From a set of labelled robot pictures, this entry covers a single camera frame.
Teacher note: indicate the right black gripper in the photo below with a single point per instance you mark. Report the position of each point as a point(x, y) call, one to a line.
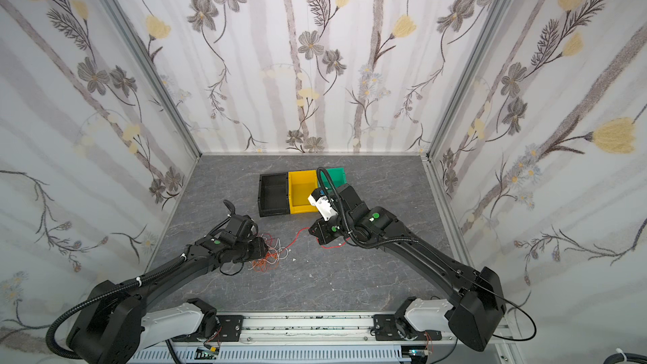
point(323, 232)

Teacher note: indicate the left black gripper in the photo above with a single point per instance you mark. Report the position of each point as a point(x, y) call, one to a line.
point(257, 248)

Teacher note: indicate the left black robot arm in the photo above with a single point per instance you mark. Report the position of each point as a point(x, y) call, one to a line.
point(108, 326)

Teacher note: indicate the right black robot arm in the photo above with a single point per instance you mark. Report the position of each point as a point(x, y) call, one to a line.
point(473, 302)

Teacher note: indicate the green plastic bin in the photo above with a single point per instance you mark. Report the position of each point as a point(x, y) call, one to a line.
point(338, 176)

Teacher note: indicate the black plastic bin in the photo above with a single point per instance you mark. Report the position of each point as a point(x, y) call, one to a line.
point(273, 195)

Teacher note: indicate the yellow plastic bin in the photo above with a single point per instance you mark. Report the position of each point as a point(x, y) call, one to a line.
point(301, 184)

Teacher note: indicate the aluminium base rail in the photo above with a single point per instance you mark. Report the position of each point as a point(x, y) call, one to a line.
point(326, 337)

